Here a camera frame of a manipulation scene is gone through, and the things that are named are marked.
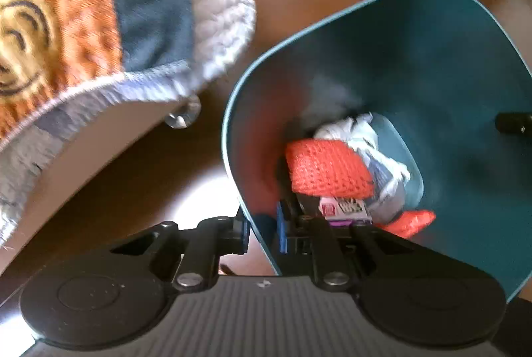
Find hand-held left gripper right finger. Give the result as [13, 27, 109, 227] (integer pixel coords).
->
[276, 201, 417, 292]

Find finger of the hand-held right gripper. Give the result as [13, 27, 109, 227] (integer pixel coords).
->
[495, 112, 532, 136]

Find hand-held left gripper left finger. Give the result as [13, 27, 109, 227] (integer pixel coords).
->
[110, 216, 251, 292]

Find purple and white carton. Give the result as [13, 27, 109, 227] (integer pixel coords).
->
[318, 196, 373, 228]

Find orange foam fruit net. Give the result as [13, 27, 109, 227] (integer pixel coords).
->
[285, 139, 374, 200]

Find teal plastic trash bin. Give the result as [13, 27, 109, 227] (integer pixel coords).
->
[221, 0, 532, 304]

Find white tissue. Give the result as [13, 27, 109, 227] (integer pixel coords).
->
[313, 113, 413, 225]

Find red plastic bag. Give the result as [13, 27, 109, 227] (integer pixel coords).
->
[376, 209, 437, 239]

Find metal bed leg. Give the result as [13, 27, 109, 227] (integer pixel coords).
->
[165, 94, 202, 130]

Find white quilted bed cover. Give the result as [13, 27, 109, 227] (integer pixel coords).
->
[0, 0, 256, 241]

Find teal and orange blanket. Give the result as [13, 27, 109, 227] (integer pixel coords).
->
[0, 0, 196, 142]

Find white bed frame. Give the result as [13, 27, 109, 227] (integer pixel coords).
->
[0, 97, 186, 262]

